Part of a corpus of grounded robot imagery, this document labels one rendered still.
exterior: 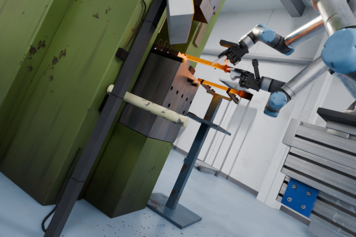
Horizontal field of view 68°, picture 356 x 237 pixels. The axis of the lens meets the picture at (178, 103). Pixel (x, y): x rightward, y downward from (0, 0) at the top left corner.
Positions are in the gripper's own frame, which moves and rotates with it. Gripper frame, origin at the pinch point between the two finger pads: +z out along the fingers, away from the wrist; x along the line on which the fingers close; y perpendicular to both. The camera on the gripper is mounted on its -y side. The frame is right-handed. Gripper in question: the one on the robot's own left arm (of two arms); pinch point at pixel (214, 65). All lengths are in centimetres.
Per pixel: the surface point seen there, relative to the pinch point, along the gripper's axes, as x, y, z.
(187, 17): -66, 11, 0
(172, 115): -39, 24, 29
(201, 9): -9.2, -29.0, -15.2
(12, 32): -55, -66, 72
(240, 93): 32.9, 13.6, -3.0
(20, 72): -52, -43, 80
